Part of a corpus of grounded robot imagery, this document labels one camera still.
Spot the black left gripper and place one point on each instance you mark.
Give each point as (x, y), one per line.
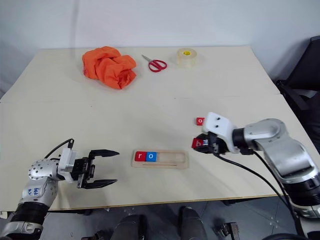
(83, 170)

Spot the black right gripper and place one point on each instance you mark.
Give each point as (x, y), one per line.
(220, 147)

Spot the blue letter t block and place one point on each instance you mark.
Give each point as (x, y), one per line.
(205, 142)

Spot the red letter b block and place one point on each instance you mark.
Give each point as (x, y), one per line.
(197, 143)

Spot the red letter o block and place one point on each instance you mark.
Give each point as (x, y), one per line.
(200, 121)

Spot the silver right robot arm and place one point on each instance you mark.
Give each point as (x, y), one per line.
(285, 155)

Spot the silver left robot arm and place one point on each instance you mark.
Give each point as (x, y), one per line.
(42, 172)

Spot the wooden letter tray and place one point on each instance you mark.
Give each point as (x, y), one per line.
(172, 160)

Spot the red letter r block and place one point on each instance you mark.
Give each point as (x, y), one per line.
(140, 156)

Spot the blue letter o block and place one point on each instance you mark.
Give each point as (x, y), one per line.
(151, 156)

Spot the dark rounded shape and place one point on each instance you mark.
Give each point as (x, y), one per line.
(192, 222)

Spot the clear packing tape roll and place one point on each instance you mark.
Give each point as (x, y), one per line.
(187, 58)

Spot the crumpled orange cloth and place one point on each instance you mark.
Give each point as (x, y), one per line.
(107, 67)

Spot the black chair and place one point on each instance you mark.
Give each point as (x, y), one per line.
(305, 82)

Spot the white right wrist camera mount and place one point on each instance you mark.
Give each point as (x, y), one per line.
(220, 126)

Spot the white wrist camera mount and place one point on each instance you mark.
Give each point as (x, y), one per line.
(67, 160)
(220, 126)

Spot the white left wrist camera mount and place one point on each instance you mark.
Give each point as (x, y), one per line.
(67, 160)

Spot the dark brown foot bracket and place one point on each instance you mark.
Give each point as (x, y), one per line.
(231, 228)

